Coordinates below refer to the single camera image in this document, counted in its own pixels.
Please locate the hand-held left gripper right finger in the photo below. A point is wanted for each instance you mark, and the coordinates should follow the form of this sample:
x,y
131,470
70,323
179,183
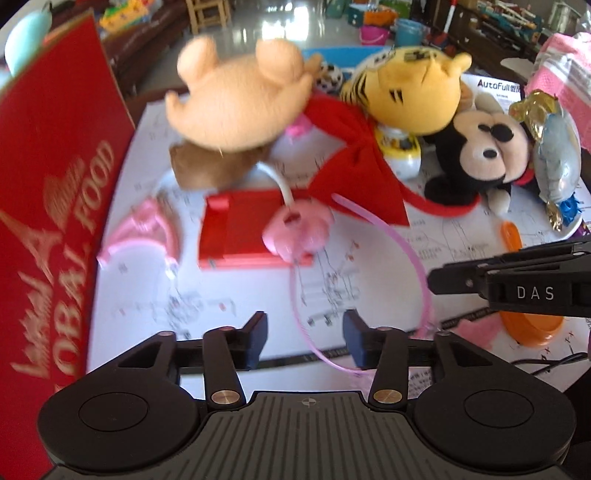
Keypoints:
x,y
356,341

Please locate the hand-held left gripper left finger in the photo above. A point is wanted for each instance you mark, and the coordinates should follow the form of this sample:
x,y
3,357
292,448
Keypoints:
x,y
256,341

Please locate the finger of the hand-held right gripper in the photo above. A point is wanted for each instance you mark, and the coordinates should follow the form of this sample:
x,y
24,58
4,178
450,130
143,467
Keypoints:
x,y
461,277

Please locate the peach plush bear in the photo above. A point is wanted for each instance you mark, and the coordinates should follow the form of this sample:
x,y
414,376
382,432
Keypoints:
x,y
240,97

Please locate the red cardboard box gold print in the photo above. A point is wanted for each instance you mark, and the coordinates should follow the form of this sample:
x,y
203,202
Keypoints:
x,y
51,184

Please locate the orange plastic scoop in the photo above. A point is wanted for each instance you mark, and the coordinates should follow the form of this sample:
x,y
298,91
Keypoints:
x,y
531,330

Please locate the pink fluffy cloth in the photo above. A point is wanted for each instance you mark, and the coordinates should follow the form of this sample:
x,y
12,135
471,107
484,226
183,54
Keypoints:
x,y
475,333

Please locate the thin pink headband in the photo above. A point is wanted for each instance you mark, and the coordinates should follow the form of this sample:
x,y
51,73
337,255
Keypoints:
x,y
360,211

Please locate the pink earmuff headphones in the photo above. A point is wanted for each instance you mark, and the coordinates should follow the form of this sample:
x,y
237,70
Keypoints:
x,y
300,228

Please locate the black mouse plush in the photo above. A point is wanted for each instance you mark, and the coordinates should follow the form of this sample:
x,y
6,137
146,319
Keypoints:
x,y
480,147

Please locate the yellow and white toy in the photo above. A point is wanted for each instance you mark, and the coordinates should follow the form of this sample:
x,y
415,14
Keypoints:
x,y
399,152

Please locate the red bow headband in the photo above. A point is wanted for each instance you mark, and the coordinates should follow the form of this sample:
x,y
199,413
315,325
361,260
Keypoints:
x,y
360,157

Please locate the pink plastic toy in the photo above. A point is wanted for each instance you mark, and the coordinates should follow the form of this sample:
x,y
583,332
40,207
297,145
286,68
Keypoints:
x,y
143,226

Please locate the brown plush toy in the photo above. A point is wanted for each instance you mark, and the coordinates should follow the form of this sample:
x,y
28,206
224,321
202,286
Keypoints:
x,y
207,164

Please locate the yellow tiger plush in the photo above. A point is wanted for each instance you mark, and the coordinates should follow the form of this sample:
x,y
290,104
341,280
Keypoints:
x,y
411,92

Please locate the pink striped towel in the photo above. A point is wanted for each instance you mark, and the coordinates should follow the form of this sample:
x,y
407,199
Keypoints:
x,y
563,69

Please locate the small black white ball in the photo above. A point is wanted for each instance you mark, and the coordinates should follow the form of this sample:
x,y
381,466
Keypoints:
x,y
331,77

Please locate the teal bucket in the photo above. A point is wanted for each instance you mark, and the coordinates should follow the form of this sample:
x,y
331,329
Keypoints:
x,y
410,32

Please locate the blue star mat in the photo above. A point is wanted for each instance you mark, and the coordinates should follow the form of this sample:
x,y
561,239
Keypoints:
x,y
341,53

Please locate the pink bucket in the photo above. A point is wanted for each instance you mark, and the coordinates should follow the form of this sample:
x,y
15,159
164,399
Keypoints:
x,y
373,34

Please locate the toy shelf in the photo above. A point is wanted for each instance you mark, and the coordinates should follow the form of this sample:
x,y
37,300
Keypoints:
x,y
508,18

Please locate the maroon leather sofa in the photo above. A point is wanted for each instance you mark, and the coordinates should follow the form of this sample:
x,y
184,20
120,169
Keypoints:
x,y
138,50

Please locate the wooden chair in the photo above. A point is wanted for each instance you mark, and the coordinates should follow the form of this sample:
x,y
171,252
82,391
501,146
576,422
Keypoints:
x,y
207,14

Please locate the yellow green block toy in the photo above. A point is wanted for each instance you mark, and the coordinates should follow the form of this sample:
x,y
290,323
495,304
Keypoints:
x,y
127,14

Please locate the light blue plush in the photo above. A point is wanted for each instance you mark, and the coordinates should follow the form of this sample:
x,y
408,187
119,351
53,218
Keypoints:
x,y
25,37

